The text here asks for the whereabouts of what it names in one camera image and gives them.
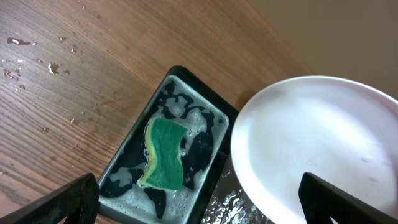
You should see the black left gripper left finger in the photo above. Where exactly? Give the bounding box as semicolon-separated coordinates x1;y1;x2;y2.
1;173;100;224

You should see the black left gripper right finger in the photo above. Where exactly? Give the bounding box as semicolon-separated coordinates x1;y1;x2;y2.
298;172;397;224

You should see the white plate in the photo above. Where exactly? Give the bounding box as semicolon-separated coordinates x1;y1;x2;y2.
231;76;397;223

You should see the green yellow sponge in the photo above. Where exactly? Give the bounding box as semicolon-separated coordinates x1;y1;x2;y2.
139;119;187;190

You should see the dark brown serving tray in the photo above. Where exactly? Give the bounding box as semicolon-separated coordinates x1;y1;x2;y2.
201;158;274;224

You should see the black soapy water tub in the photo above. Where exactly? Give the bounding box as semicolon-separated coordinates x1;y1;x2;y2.
98;65;238;223

